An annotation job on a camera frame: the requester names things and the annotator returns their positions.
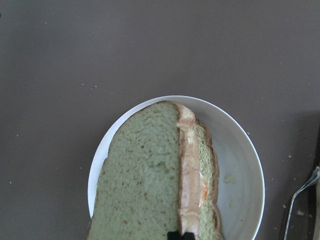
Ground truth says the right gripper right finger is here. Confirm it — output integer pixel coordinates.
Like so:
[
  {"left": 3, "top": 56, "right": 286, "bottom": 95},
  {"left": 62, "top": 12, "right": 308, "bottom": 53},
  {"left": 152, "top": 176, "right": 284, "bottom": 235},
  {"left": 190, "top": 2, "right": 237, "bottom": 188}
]
[{"left": 182, "top": 232, "right": 195, "bottom": 240}]

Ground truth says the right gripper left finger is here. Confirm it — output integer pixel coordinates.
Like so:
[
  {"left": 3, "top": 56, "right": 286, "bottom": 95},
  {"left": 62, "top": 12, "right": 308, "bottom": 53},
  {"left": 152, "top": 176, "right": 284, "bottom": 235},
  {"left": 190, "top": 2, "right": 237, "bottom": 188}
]
[{"left": 167, "top": 231, "right": 181, "bottom": 240}]

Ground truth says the bread slice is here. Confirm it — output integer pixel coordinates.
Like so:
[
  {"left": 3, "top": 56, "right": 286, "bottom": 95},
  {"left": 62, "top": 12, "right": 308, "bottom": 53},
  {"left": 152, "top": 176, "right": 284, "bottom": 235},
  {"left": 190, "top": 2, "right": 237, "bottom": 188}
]
[
  {"left": 87, "top": 101, "right": 180, "bottom": 240},
  {"left": 194, "top": 119, "right": 224, "bottom": 240}
]

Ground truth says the white round plate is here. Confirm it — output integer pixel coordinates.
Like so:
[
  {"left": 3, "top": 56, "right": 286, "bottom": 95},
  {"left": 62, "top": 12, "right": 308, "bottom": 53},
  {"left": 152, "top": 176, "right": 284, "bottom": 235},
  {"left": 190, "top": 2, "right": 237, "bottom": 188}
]
[{"left": 87, "top": 95, "right": 265, "bottom": 240}]

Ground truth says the fried egg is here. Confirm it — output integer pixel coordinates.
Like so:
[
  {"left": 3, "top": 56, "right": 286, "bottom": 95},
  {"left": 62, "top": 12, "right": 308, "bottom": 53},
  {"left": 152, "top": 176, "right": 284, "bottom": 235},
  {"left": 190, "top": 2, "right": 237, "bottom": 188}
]
[{"left": 173, "top": 102, "right": 205, "bottom": 239}]

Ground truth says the bamboo cutting board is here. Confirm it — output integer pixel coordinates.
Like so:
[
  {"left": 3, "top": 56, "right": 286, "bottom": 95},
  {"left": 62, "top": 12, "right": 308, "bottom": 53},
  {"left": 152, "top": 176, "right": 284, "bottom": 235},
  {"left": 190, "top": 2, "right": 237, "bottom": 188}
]
[{"left": 280, "top": 164, "right": 320, "bottom": 240}]

